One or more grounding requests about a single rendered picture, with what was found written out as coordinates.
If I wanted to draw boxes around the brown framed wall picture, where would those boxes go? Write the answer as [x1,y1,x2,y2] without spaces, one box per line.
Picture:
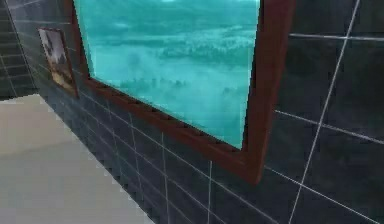
[36,27,80,100]

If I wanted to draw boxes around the brown framed window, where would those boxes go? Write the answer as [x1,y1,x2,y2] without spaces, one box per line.
[63,0,297,186]

